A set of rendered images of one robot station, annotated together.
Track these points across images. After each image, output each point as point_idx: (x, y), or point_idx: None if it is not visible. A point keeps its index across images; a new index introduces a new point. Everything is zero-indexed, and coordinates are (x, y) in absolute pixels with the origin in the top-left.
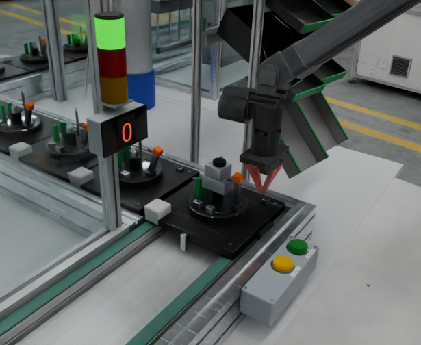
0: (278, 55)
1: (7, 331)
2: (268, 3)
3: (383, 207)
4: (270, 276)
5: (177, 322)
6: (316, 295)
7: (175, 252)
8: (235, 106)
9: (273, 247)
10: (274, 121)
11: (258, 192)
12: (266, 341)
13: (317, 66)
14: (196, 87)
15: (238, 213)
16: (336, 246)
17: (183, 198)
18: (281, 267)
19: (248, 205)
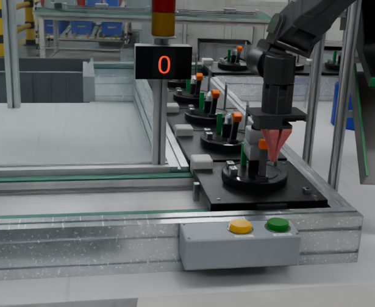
0: (290, 4)
1: (19, 182)
2: None
3: None
4: (216, 229)
5: (103, 215)
6: (283, 292)
7: (189, 201)
8: (254, 56)
9: (256, 218)
10: (274, 73)
11: (319, 188)
12: (183, 290)
13: (320, 17)
14: (313, 70)
15: (256, 183)
16: None
17: None
18: (231, 225)
19: (286, 187)
